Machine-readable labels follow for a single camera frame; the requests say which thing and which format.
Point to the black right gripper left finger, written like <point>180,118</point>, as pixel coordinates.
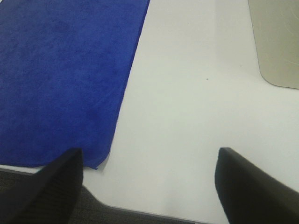
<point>48,196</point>

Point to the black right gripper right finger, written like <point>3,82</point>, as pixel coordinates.
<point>249,195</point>

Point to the blue microfibre towel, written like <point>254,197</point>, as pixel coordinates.
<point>64,67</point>

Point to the beige box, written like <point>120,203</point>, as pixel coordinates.
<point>275,26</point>

